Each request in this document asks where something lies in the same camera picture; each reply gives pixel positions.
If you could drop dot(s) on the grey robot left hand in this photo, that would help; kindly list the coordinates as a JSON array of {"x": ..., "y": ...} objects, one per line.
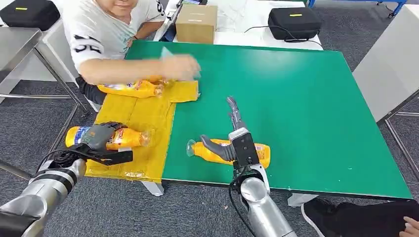
[{"x": 98, "y": 137}]

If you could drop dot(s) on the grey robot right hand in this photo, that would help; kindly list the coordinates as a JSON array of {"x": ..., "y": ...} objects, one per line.
[{"x": 224, "y": 152}]

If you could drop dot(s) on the person's right hand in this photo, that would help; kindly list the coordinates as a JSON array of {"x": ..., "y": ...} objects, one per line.
[{"x": 181, "y": 68}]

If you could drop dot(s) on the bystander's hand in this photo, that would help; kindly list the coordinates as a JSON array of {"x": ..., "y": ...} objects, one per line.
[{"x": 411, "y": 227}]

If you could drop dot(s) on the orange juice bottle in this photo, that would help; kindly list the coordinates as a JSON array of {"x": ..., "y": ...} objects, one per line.
[
  {"x": 206, "y": 154},
  {"x": 129, "y": 138},
  {"x": 137, "y": 90}
]

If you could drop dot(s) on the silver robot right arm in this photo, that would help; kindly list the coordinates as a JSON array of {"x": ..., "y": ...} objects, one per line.
[{"x": 262, "y": 206}]

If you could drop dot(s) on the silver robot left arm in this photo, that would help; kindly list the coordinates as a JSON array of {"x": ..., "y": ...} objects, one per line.
[{"x": 46, "y": 193}]

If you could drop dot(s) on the cardboard box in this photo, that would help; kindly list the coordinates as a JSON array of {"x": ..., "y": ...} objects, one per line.
[{"x": 196, "y": 24}]

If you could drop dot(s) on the yellow sheet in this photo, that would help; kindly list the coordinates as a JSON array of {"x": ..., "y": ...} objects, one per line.
[{"x": 144, "y": 121}]

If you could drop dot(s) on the black leg with shoe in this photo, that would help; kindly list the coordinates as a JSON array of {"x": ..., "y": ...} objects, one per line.
[{"x": 360, "y": 219}]

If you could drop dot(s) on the white table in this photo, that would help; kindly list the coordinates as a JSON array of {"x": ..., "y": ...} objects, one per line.
[{"x": 242, "y": 36}]

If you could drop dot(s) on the white table foot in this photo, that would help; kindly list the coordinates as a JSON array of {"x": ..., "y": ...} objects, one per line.
[
  {"x": 301, "y": 199},
  {"x": 154, "y": 189}
]

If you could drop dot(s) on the person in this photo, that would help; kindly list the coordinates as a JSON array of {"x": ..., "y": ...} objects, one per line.
[{"x": 101, "y": 29}]

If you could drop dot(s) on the white panel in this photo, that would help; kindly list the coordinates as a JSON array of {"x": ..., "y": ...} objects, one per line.
[{"x": 60, "y": 49}]

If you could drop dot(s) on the green table mat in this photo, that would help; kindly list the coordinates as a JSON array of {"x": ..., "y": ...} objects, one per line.
[{"x": 311, "y": 108}]

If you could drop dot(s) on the black carry case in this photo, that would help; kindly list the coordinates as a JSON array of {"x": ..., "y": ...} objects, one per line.
[
  {"x": 29, "y": 14},
  {"x": 293, "y": 23}
]

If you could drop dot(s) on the steel table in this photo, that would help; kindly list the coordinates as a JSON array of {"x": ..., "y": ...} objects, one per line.
[{"x": 16, "y": 44}]

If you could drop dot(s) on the grey table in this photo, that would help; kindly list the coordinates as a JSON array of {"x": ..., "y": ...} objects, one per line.
[{"x": 386, "y": 65}]

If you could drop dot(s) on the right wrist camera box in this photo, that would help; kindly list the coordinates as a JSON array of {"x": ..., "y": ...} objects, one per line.
[{"x": 244, "y": 147}]

